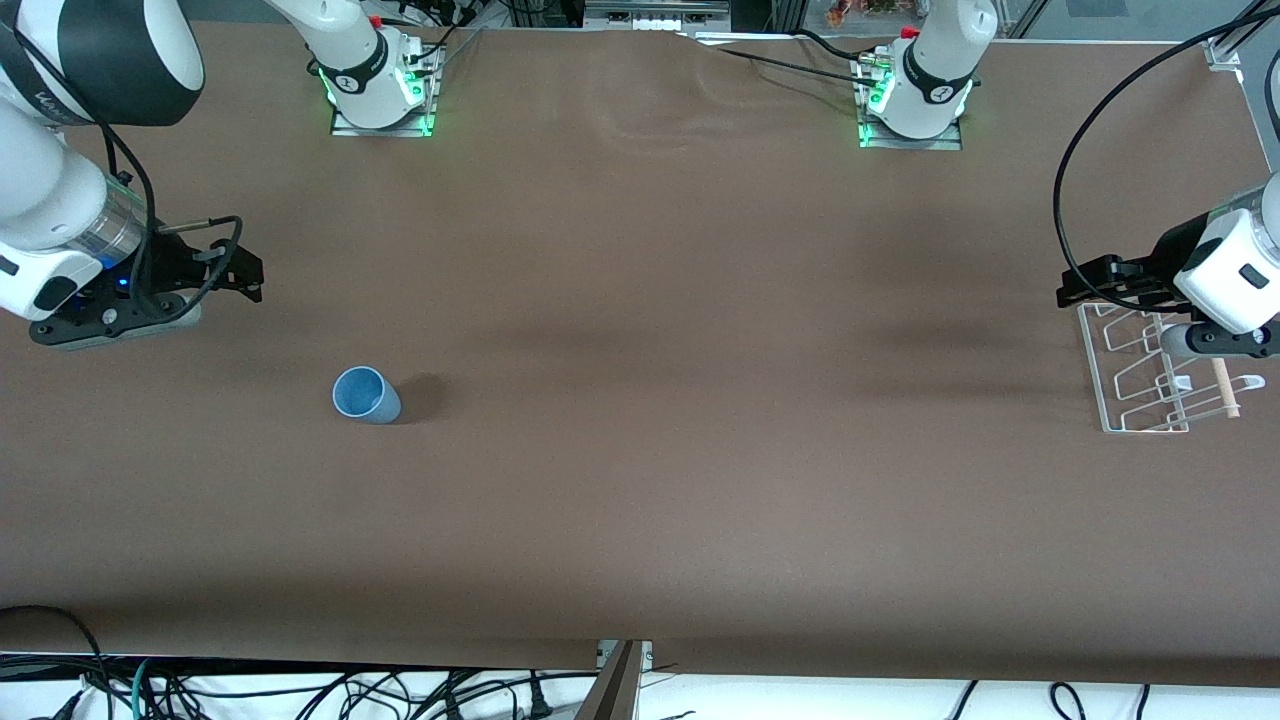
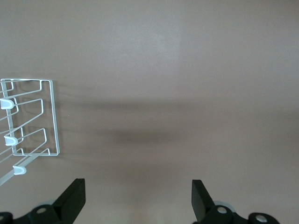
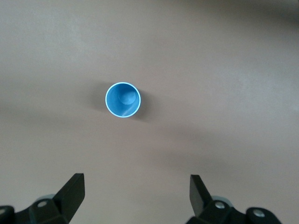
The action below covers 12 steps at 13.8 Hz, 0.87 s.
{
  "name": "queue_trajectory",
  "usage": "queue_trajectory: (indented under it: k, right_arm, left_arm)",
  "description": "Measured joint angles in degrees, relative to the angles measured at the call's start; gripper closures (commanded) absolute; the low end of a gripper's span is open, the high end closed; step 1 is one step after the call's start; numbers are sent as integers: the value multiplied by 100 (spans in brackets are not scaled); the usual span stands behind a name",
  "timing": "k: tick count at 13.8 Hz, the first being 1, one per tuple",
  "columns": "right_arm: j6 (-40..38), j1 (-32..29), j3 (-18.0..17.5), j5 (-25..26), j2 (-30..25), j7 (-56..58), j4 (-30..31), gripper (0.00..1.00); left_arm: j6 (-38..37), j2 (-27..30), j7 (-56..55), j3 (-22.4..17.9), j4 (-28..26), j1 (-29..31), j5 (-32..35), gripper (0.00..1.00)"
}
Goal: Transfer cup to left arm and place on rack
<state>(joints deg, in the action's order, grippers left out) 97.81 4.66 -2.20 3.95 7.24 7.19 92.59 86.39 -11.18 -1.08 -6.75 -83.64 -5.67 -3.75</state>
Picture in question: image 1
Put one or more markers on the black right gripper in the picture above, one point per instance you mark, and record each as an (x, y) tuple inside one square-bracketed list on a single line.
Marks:
[(182, 268)]

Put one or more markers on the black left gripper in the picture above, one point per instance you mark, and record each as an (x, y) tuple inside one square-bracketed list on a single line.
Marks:
[(1158, 262)]

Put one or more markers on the blue plastic cup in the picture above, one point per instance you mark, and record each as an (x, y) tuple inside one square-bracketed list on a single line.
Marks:
[(360, 395)]

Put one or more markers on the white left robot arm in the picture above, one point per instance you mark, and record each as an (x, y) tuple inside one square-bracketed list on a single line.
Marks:
[(935, 90)]

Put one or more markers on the colourful snack packets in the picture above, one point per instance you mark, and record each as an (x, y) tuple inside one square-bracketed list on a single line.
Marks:
[(870, 8)]

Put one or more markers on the white power strip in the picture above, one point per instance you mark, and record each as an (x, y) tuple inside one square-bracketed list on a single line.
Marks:
[(655, 22)]

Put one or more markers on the black power plug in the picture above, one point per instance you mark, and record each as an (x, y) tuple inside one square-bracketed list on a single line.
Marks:
[(538, 705)]

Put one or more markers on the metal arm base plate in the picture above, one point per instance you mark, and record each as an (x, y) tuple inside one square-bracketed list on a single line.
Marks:
[(380, 131), (930, 144)]

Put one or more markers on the aluminium frame profile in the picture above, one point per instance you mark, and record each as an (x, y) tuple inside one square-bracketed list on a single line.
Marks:
[(1225, 55)]

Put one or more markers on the small metal bracket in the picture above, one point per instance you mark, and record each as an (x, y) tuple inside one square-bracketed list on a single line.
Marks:
[(603, 655)]

